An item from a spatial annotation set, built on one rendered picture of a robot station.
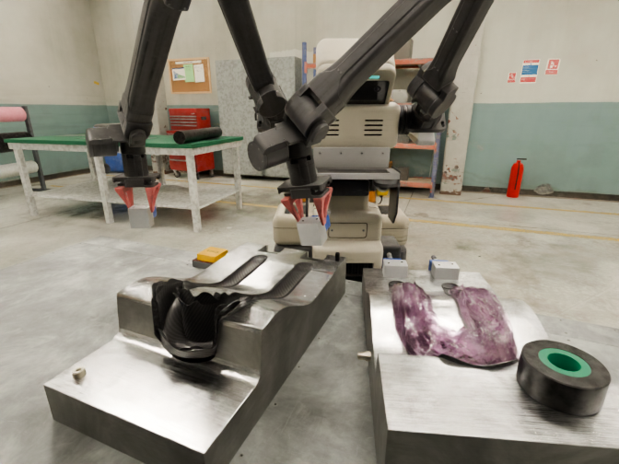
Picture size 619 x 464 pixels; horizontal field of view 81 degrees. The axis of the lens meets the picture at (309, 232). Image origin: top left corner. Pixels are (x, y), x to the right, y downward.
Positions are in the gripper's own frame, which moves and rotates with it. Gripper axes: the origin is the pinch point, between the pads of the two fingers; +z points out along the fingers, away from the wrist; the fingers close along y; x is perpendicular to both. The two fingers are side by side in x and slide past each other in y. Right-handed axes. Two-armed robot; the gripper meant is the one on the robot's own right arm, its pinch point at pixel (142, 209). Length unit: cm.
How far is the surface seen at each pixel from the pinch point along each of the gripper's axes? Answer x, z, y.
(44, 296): -19.2, 15.2, -16.8
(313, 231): -25, -1, 44
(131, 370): -54, 9, 16
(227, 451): -64, 13, 30
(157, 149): 274, 10, -81
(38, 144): 329, 9, -224
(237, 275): -28.7, 7.1, 27.8
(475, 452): -72, 6, 55
